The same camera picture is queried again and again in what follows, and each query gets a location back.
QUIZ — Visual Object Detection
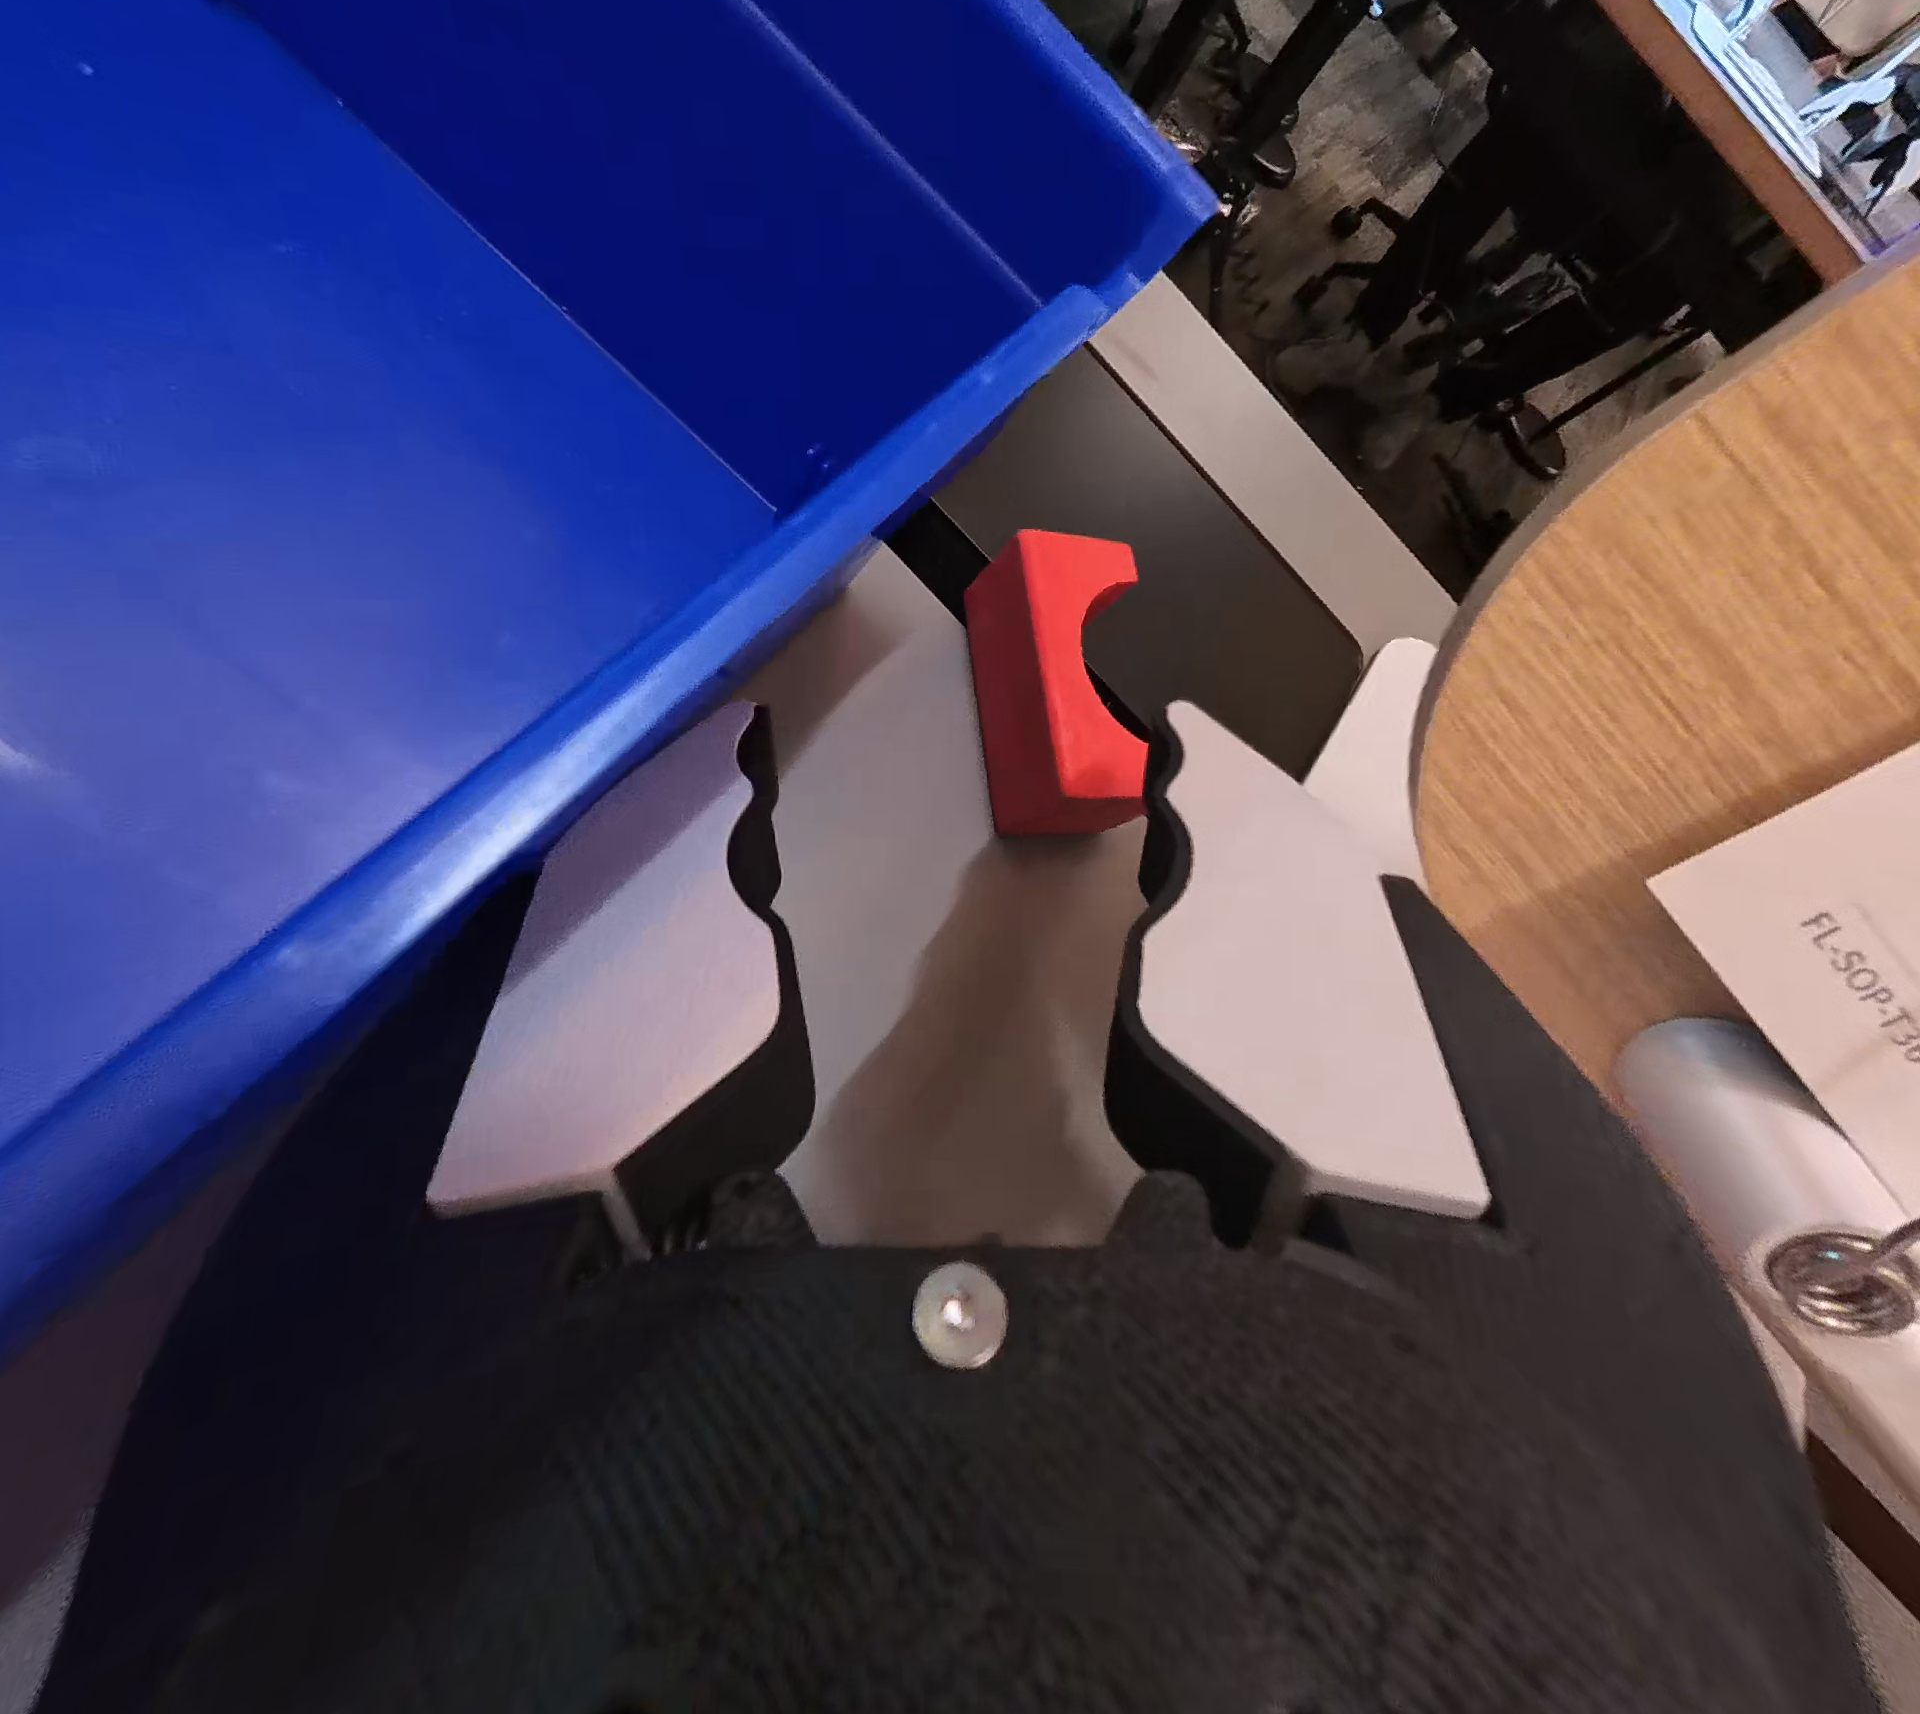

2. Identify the black office chair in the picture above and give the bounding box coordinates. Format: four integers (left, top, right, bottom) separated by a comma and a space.
1315, 192, 1595, 486

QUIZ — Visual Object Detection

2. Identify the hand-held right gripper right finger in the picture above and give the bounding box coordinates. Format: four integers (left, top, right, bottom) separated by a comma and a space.
1108, 700, 1495, 1252

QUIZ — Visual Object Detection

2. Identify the red arch wooden block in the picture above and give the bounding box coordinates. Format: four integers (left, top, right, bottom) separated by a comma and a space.
965, 531, 1158, 845

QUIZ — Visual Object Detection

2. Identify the tagged blue storage bin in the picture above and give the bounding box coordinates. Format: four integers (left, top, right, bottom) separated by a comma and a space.
0, 0, 1220, 1391

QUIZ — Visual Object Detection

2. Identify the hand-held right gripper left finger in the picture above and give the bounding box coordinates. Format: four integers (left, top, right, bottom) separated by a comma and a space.
424, 700, 825, 1259

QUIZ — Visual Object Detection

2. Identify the printed instruction sheet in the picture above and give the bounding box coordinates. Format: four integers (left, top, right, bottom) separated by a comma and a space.
1645, 734, 1920, 1218

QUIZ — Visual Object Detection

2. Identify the black coiled cable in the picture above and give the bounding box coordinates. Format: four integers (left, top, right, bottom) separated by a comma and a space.
1220, 196, 1283, 309

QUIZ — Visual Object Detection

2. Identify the wooden document stand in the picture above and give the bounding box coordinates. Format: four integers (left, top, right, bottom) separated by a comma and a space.
1303, 247, 1920, 1581

